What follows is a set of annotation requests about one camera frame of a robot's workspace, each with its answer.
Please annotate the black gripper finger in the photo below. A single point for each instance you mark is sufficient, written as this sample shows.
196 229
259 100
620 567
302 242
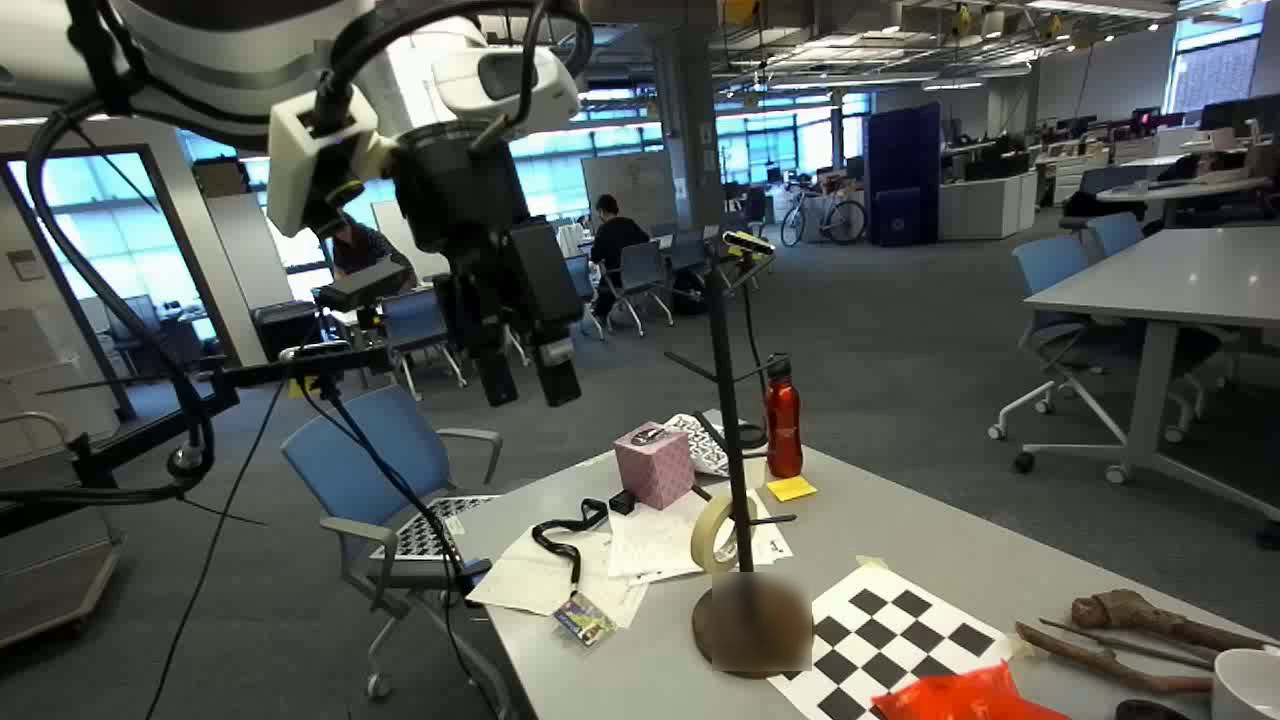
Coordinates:
494 361
550 284

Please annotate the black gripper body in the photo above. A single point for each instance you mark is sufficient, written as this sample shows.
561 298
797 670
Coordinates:
453 185

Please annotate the beige masking tape roll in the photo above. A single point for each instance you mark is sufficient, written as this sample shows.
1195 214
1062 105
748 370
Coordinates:
709 534

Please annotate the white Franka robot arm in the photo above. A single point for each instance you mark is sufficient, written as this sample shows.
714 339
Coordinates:
203 43

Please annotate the seated person in black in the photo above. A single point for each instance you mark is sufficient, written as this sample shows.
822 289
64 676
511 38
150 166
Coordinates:
614 246

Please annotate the long-haired person in dark top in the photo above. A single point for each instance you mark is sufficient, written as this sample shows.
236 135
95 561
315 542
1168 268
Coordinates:
360 246

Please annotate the blue office chair with armrests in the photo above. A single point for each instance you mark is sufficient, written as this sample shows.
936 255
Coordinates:
367 460

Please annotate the checker pattern board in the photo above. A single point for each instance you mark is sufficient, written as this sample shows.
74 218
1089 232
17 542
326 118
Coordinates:
427 534

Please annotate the pink tissue box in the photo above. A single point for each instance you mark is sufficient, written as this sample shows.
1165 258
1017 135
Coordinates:
653 465

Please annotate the tag marker sheet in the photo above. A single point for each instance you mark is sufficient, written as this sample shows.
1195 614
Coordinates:
701 440

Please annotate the white paper sheets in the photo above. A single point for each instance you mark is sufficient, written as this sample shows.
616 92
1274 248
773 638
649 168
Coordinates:
643 544

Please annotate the red water bottle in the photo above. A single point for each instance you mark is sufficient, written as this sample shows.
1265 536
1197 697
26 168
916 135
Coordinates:
783 421

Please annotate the bicycle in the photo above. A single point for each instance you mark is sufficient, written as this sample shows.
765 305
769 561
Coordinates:
827 214

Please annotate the yellow sticky note pad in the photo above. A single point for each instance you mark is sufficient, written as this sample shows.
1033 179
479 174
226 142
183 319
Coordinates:
790 489

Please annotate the wooden stand with black pole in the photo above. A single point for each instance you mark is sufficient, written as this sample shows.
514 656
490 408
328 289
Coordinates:
747 621

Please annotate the dark blue cabinet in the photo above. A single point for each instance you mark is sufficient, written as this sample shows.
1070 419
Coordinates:
907 174

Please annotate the black white checkerboard sheet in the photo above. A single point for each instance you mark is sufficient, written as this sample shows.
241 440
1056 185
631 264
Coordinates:
885 642

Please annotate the blue swivel chair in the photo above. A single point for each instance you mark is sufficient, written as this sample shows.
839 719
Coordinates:
1062 284

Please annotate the orange plastic bag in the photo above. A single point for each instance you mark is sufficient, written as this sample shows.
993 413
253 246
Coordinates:
965 697

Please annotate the grey office table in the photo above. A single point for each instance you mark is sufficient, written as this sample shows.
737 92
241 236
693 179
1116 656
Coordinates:
1175 282

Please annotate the thin brown wooden stick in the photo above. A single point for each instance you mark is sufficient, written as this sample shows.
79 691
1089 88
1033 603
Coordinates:
1104 660

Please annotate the thick brown wooden stick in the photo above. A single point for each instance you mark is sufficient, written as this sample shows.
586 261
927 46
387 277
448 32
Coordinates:
1144 617

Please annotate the white cup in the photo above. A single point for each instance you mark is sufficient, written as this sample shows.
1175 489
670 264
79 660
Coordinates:
1250 684

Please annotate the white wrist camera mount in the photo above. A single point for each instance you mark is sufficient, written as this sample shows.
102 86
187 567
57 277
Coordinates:
315 153

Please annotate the camera on black gooseneck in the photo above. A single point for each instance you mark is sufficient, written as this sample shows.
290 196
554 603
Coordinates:
747 255

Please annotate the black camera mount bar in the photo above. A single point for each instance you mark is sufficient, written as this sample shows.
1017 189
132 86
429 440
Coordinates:
160 421

